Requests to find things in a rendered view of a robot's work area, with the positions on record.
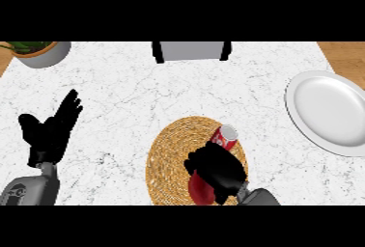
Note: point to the green potted plant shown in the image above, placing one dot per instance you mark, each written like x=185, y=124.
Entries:
x=25, y=46

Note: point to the red soda can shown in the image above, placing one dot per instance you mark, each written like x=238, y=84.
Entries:
x=225, y=137

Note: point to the white round plate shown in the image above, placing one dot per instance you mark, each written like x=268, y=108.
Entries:
x=330, y=111

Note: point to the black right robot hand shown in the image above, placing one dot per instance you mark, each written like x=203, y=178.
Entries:
x=220, y=169

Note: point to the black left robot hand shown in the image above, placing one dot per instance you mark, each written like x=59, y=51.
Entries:
x=49, y=135

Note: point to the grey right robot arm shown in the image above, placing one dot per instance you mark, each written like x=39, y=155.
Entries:
x=256, y=197

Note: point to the round woven straw placemat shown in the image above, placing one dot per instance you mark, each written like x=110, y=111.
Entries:
x=170, y=160

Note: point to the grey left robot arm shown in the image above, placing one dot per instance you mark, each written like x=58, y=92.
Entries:
x=31, y=189

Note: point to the red pear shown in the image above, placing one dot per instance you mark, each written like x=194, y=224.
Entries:
x=201, y=193

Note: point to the grey appliance with black legs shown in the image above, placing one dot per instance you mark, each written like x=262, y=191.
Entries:
x=191, y=50

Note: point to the grey plant pot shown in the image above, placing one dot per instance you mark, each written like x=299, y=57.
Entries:
x=45, y=56

